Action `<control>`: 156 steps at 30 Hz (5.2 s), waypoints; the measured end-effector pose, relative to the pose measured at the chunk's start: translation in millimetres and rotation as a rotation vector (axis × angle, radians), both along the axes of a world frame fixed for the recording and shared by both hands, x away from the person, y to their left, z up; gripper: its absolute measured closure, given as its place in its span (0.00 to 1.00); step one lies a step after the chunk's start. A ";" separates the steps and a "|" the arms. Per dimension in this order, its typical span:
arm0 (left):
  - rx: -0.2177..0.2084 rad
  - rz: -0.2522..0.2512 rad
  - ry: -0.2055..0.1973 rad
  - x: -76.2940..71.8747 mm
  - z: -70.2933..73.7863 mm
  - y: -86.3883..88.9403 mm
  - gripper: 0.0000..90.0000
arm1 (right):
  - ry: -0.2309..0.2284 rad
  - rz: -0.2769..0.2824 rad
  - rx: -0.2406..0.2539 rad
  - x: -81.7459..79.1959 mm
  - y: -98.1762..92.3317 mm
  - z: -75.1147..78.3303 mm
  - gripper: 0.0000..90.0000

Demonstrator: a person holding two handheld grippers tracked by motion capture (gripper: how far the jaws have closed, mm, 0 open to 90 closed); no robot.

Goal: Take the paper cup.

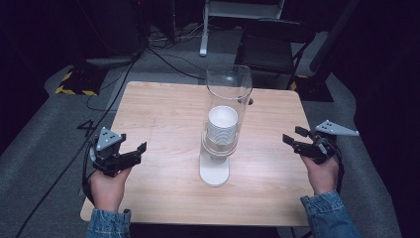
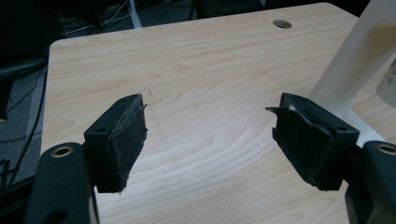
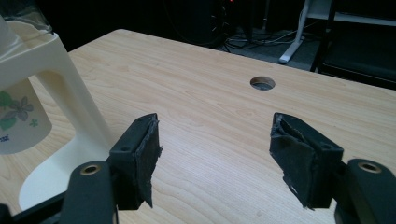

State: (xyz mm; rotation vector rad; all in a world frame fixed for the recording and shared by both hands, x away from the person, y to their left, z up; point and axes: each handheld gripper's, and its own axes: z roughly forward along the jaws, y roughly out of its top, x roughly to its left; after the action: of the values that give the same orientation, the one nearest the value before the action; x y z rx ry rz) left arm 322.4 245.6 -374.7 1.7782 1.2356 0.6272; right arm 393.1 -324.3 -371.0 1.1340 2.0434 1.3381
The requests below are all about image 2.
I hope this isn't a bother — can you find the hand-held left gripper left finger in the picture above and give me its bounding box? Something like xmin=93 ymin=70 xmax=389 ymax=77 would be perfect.
xmin=83 ymin=92 xmax=149 ymax=195

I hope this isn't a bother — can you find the white cup with green print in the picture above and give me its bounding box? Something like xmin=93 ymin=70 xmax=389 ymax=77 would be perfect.
xmin=375 ymin=56 xmax=396 ymax=110

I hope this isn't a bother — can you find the black cable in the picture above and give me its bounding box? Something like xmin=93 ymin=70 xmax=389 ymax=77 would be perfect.
xmin=6 ymin=65 xmax=49 ymax=188

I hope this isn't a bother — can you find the white pole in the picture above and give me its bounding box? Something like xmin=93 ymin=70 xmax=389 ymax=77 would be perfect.
xmin=128 ymin=0 xmax=144 ymax=30

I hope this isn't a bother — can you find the grey table cable grommet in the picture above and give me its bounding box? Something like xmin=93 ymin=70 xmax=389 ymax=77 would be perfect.
xmin=272 ymin=19 xmax=293 ymax=30

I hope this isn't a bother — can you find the white cable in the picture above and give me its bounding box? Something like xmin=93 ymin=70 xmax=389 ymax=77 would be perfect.
xmin=62 ymin=0 xmax=131 ymax=35

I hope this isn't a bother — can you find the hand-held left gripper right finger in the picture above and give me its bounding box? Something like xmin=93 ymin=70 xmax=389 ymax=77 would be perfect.
xmin=264 ymin=91 xmax=361 ymax=191

